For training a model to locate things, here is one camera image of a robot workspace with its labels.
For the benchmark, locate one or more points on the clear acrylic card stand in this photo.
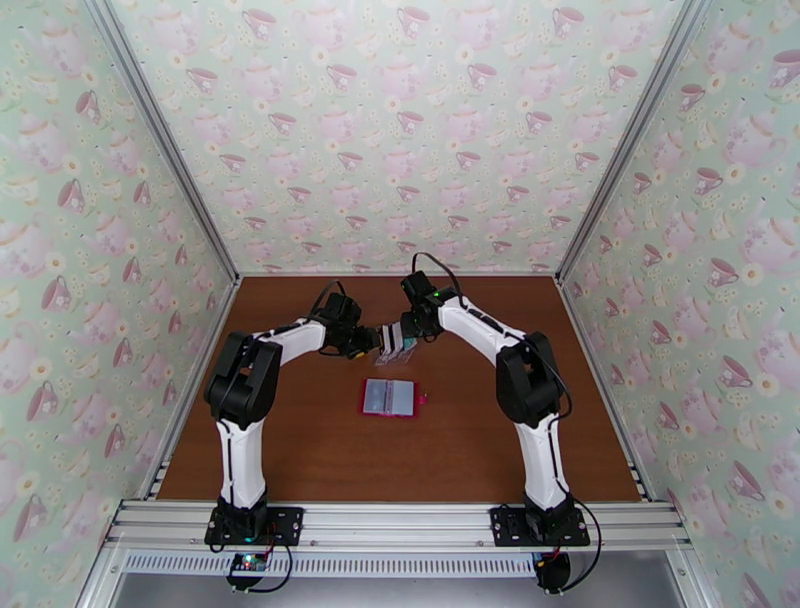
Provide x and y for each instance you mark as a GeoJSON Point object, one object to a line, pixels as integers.
{"type": "Point", "coordinates": [395, 360]}

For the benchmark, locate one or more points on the red card holder wallet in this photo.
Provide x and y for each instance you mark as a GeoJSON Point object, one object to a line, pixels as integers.
{"type": "Point", "coordinates": [403, 397]}

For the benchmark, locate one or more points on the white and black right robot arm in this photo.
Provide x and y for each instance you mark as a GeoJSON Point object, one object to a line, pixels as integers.
{"type": "Point", "coordinates": [544, 450]}

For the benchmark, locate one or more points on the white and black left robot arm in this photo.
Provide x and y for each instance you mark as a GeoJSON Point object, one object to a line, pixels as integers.
{"type": "Point", "coordinates": [240, 450]}

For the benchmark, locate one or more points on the controller board with green light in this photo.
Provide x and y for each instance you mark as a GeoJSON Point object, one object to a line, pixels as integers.
{"type": "Point", "coordinates": [248, 563]}

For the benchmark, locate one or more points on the aluminium back rail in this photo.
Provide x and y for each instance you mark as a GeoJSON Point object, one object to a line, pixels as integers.
{"type": "Point", "coordinates": [375, 274]}

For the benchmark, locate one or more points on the aluminium left side rail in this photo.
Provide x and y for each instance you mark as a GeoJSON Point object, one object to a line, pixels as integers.
{"type": "Point", "coordinates": [208, 350]}

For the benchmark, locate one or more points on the aluminium right side rail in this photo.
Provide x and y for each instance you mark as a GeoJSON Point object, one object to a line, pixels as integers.
{"type": "Point", "coordinates": [587, 350]}

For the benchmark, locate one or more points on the aluminium front mounting rail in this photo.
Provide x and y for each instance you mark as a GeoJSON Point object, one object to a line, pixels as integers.
{"type": "Point", "coordinates": [400, 522]}

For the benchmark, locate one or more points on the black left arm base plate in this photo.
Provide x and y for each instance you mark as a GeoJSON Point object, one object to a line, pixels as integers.
{"type": "Point", "coordinates": [289, 522]}

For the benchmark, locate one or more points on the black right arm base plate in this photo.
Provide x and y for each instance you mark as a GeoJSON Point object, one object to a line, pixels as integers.
{"type": "Point", "coordinates": [507, 522]}

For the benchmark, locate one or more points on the aluminium right corner post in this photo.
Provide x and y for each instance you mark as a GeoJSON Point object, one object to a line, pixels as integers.
{"type": "Point", "coordinates": [632, 134]}

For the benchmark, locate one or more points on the aluminium corner post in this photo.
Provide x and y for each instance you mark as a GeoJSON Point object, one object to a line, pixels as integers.
{"type": "Point", "coordinates": [163, 134]}
{"type": "Point", "coordinates": [632, 134]}

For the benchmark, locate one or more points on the aluminium left corner post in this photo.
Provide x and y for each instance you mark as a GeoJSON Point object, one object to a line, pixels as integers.
{"type": "Point", "coordinates": [163, 134]}

